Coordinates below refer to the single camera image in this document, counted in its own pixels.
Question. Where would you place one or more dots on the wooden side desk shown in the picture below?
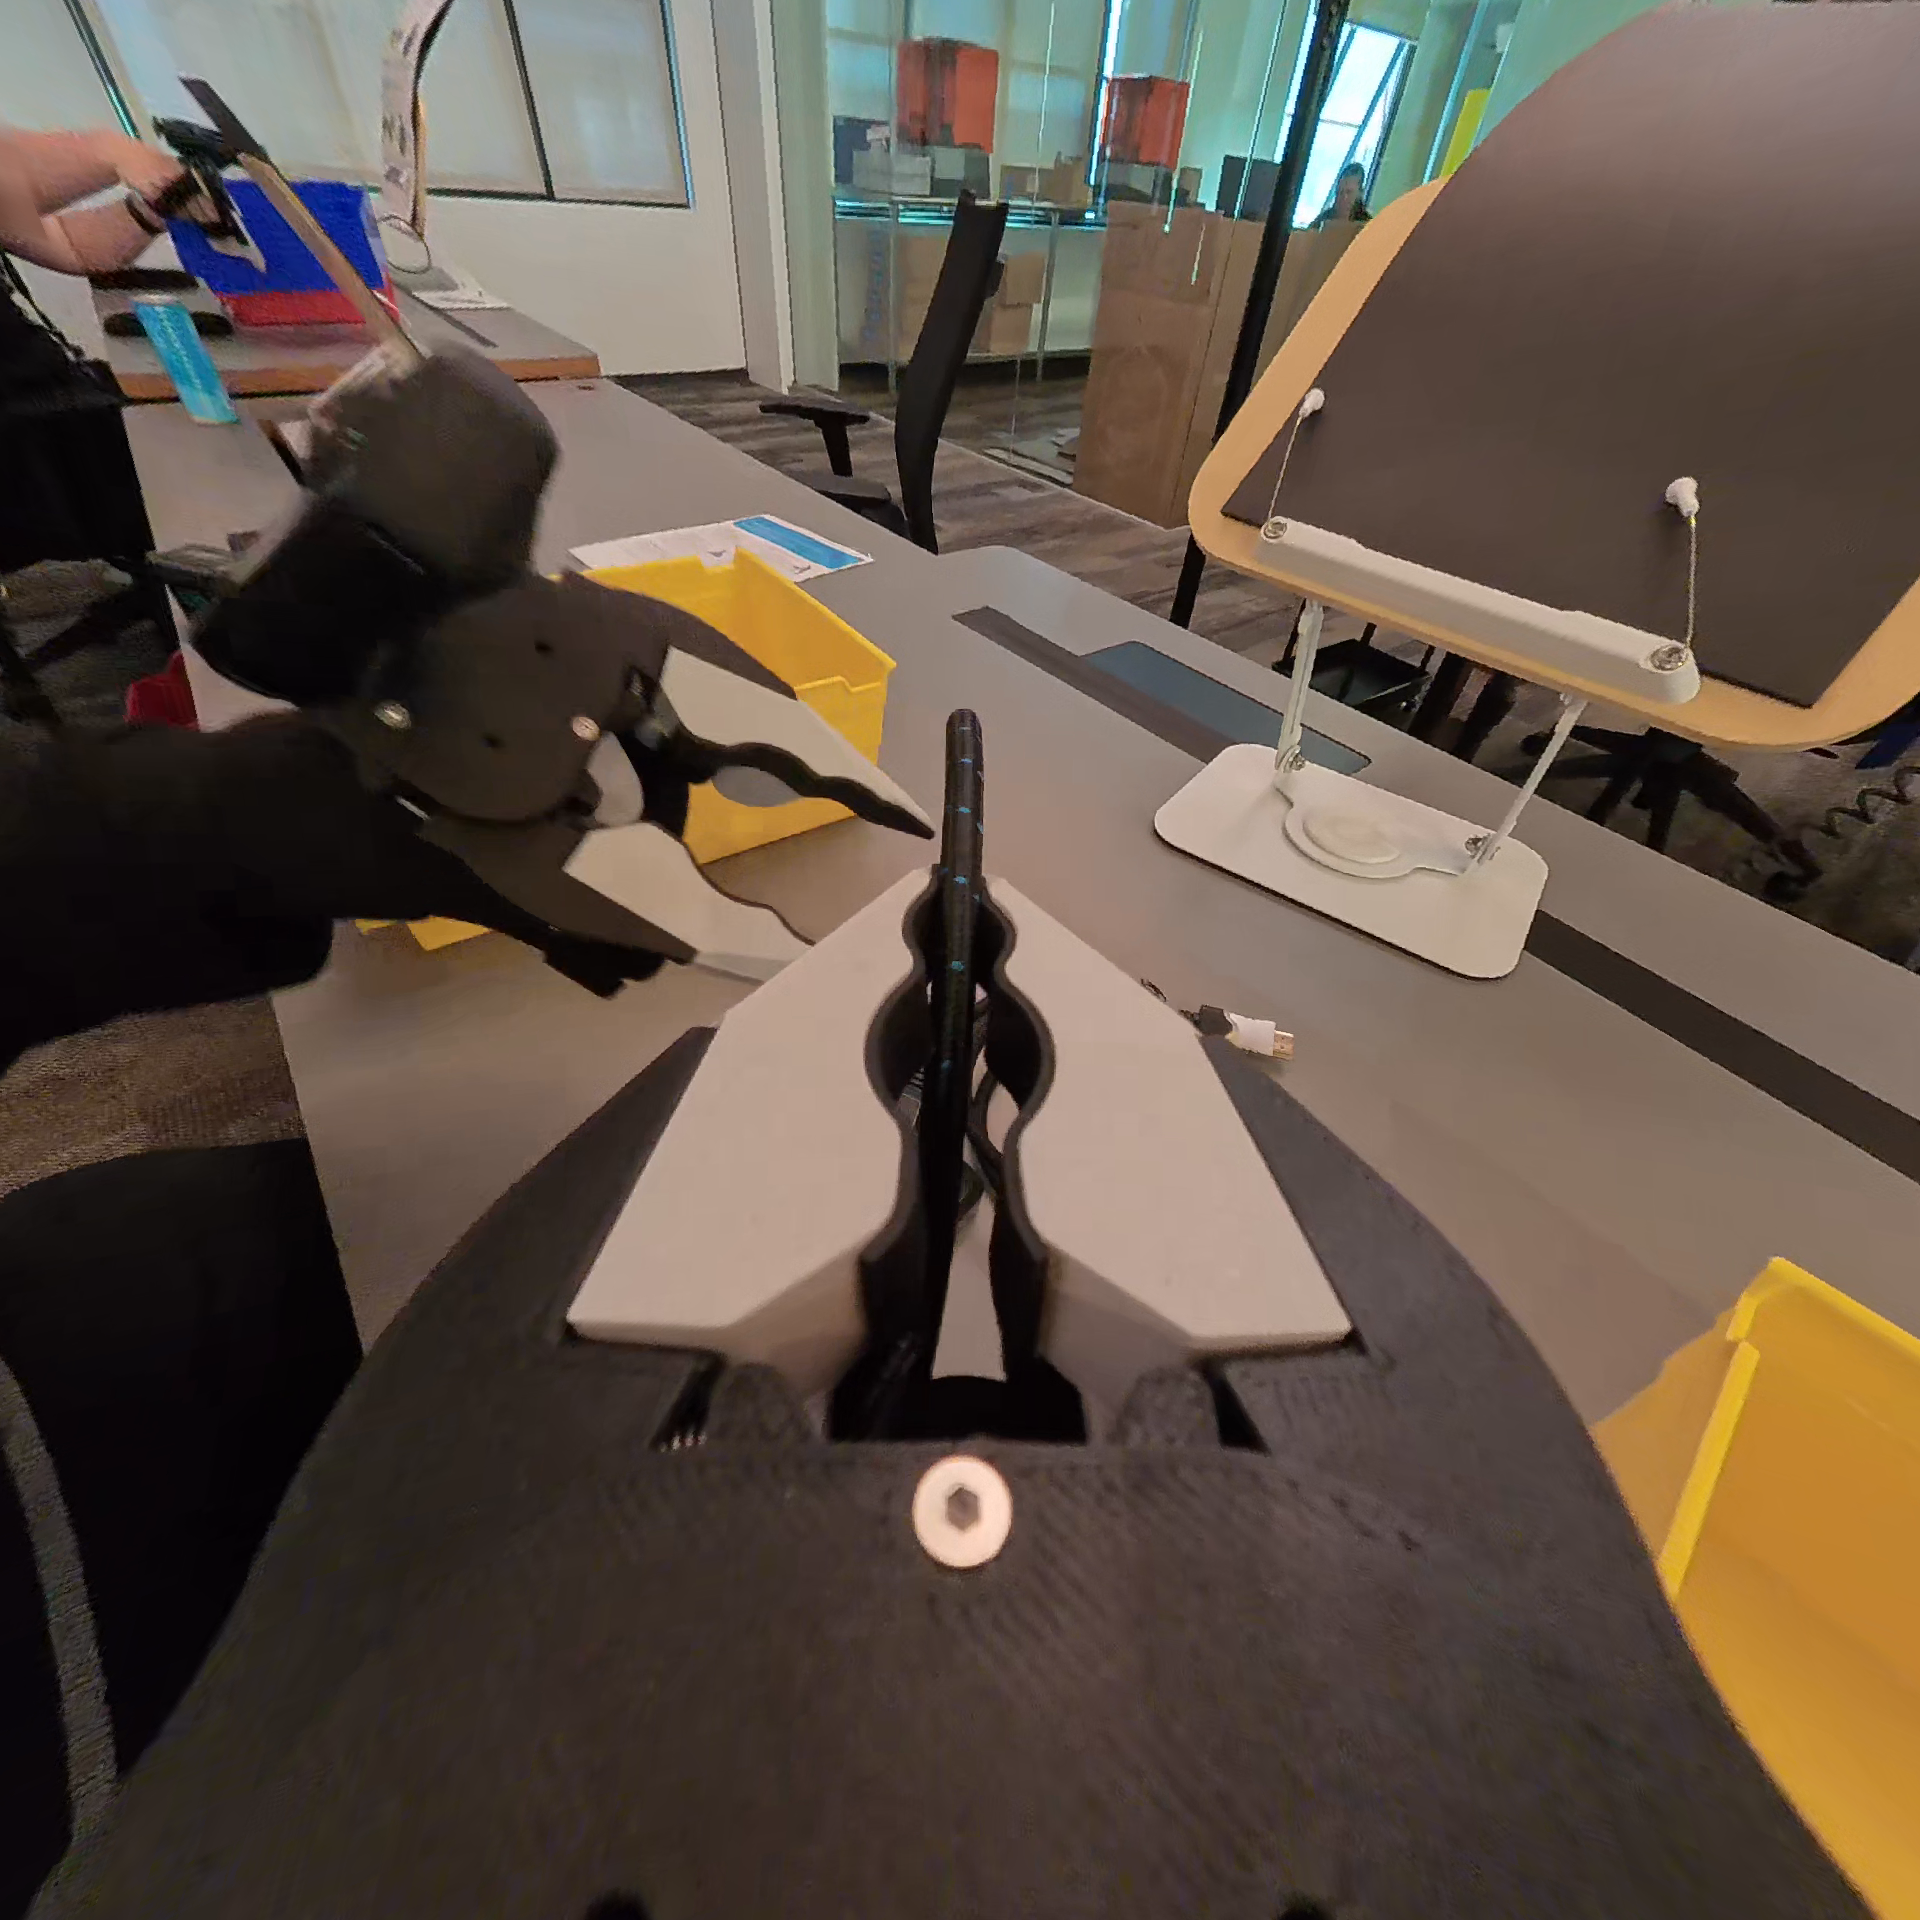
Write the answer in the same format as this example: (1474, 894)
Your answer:
(495, 352)

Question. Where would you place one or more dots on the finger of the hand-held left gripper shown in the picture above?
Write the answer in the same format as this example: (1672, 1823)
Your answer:
(646, 886)
(809, 744)

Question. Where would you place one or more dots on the black mesh office chair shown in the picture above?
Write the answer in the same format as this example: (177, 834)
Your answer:
(945, 347)

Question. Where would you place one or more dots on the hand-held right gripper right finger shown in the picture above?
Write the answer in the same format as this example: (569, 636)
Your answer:
(1171, 1202)

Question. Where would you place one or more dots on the teal packet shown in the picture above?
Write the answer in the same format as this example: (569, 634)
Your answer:
(188, 360)

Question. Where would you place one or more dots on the person's left hand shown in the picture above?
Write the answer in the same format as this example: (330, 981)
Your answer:
(375, 856)

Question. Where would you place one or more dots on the red storage bin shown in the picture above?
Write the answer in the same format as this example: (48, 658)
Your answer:
(164, 694)

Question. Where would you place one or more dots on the white stand with wooden board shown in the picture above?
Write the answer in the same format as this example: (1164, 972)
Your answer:
(1650, 375)

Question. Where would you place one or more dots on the white blue paper sheet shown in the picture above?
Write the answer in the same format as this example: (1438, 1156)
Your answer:
(780, 543)

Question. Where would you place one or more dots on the printed paper strip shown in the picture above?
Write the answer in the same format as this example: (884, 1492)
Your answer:
(408, 120)

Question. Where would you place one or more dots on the large cardboard box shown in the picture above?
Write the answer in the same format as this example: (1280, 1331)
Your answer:
(1154, 375)

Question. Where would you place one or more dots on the black vertical pole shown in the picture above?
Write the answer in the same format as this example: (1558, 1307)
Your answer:
(1260, 300)

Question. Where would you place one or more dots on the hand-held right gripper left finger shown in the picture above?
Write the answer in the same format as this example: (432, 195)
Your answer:
(751, 1186)

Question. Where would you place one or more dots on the orange resin printer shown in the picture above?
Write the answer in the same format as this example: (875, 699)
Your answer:
(950, 93)
(1148, 124)

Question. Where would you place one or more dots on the yellow plastic bin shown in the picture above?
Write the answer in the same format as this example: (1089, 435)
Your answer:
(1799, 1576)
(780, 629)

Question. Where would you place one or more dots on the teal desk hatch cover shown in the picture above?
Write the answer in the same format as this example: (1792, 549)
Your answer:
(1185, 691)

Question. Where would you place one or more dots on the blue plastic bin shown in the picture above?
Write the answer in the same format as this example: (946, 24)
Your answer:
(283, 242)

